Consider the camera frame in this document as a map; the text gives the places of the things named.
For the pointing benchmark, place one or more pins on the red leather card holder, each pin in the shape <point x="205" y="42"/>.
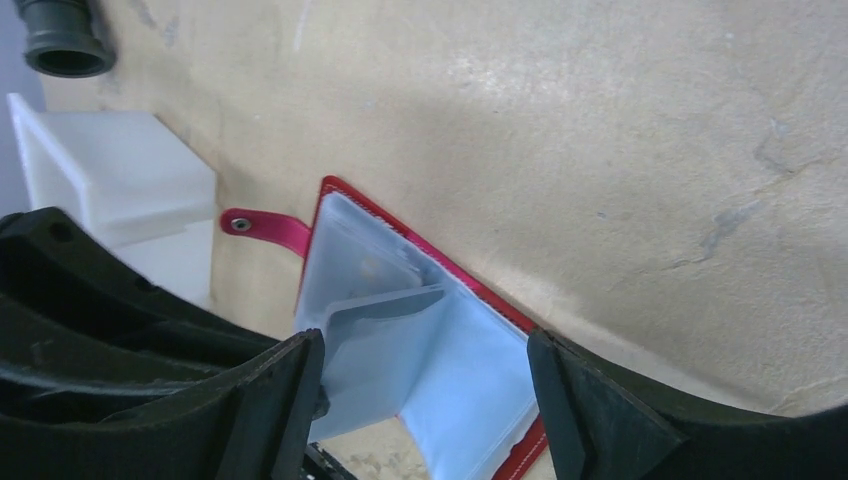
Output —
<point x="472" y="411"/>

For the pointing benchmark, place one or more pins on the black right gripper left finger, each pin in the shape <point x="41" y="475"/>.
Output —
<point x="249" y="422"/>

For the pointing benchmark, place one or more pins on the white card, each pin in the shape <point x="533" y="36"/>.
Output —
<point x="374" y="351"/>

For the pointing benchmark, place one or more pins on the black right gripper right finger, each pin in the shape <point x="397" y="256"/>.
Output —
<point x="604" y="421"/>

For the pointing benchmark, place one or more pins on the white plastic card box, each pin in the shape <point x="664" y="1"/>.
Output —
<point x="131" y="183"/>

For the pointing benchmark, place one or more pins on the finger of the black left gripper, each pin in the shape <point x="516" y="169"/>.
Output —
<point x="84" y="336"/>

